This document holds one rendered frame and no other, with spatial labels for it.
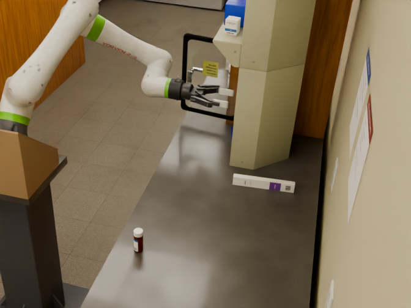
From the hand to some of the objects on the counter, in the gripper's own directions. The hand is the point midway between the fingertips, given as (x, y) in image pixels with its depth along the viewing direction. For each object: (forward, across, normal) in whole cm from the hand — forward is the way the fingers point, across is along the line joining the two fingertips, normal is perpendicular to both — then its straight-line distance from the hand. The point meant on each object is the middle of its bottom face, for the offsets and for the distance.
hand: (227, 98), depth 237 cm
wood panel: (+21, +23, +24) cm, 40 cm away
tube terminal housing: (+19, 0, +24) cm, 31 cm away
